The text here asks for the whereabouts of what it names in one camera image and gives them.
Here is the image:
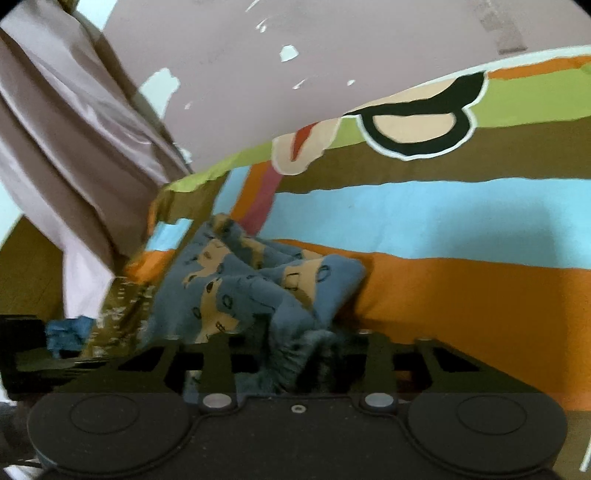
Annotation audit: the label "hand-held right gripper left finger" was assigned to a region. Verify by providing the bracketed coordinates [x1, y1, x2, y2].
[117, 333, 242, 412]

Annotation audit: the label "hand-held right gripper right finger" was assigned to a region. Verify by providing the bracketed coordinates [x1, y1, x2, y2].
[295, 329, 486, 412]

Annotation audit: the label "blue patterned pants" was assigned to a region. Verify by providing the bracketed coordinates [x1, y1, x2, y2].
[142, 213, 366, 398]

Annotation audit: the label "blue crumpled cloth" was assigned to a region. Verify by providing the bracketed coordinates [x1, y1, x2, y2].
[45, 316, 96, 359]

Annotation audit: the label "olive floral cloth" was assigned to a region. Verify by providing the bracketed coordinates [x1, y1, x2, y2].
[79, 274, 160, 360]

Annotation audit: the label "colourful striped printed bedsheet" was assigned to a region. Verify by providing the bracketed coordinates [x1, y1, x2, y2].
[124, 54, 591, 416]

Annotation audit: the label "pinkish brown curtain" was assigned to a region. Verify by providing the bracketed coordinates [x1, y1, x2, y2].
[0, 0, 195, 320]

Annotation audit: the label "grey tape strip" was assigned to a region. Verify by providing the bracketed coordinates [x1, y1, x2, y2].
[478, 6, 528, 52]

